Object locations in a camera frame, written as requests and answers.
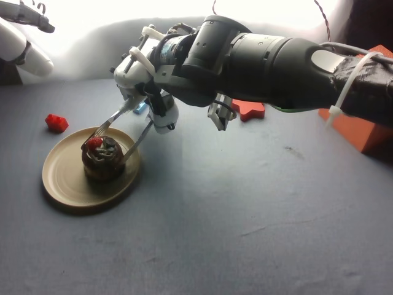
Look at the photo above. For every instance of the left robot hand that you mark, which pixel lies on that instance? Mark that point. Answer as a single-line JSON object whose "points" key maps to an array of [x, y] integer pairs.
{"points": [[12, 40]]}

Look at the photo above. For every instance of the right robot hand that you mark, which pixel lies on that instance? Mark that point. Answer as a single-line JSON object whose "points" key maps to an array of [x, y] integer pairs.
{"points": [[133, 73]]}

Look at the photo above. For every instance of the chocolate cupcake with cherry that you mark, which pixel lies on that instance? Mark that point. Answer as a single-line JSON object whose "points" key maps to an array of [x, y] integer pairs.
{"points": [[102, 163]]}

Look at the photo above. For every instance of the light blue toy brick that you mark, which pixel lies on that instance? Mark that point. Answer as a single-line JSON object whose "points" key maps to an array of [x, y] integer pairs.
{"points": [[140, 109]]}

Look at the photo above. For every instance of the red toy brick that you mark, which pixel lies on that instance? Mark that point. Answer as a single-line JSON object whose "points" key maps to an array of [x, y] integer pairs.
{"points": [[56, 123]]}

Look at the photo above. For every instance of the red star block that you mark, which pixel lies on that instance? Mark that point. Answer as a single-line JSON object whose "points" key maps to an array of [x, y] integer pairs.
{"points": [[250, 110]]}

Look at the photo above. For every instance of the beige round plate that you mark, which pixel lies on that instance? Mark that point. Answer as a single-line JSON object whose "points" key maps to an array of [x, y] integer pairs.
{"points": [[67, 184]]}

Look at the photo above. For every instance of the grey table cloth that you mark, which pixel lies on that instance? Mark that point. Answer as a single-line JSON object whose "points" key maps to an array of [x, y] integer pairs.
{"points": [[245, 215]]}

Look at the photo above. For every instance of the orange textured box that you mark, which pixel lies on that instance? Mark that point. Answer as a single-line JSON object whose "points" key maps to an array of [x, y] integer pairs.
{"points": [[356, 132]]}

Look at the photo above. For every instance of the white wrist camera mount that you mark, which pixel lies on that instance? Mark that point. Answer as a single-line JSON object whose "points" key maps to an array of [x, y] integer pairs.
{"points": [[219, 115]]}

